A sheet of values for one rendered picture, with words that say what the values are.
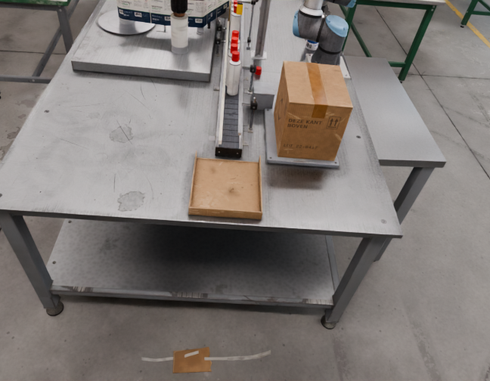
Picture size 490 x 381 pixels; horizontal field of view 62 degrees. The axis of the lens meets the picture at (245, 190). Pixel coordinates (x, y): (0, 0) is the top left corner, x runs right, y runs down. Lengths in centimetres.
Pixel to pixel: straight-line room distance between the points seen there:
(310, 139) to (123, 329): 128
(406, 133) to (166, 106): 112
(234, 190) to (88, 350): 107
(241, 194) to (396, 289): 127
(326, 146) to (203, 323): 108
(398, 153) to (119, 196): 120
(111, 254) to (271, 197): 94
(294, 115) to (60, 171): 90
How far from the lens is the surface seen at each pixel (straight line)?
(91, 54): 226
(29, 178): 168
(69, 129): 186
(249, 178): 160
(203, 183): 156
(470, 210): 319
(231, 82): 190
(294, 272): 210
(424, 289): 259
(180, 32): 219
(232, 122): 178
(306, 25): 212
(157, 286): 201
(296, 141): 164
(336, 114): 158
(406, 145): 200
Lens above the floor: 195
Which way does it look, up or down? 46 degrees down
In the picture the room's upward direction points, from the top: 8 degrees clockwise
